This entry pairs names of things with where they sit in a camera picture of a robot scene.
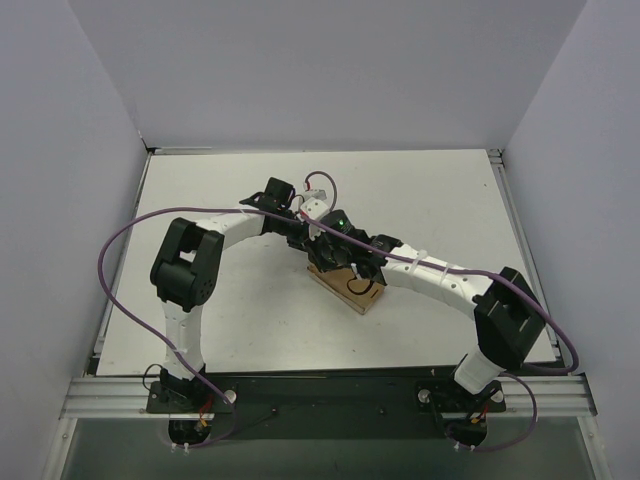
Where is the brown cardboard express box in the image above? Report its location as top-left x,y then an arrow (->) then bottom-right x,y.
307,264 -> 385,315

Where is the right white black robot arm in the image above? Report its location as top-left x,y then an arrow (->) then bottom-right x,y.
300,207 -> 545,395

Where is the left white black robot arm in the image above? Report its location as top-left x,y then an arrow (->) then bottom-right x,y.
150,178 -> 308,412

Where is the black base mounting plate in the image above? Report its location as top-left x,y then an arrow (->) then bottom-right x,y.
146,367 -> 506,446

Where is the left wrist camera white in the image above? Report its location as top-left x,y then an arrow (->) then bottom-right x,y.
299,189 -> 330,221

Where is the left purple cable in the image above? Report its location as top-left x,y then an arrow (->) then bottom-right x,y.
97,171 -> 341,449

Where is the purple cable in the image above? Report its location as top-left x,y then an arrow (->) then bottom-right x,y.
294,212 -> 580,454
97,171 -> 341,449

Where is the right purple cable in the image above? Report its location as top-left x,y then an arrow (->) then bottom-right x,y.
294,212 -> 580,454

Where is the aluminium front rail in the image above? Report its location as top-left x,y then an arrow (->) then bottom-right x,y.
61,376 -> 597,419

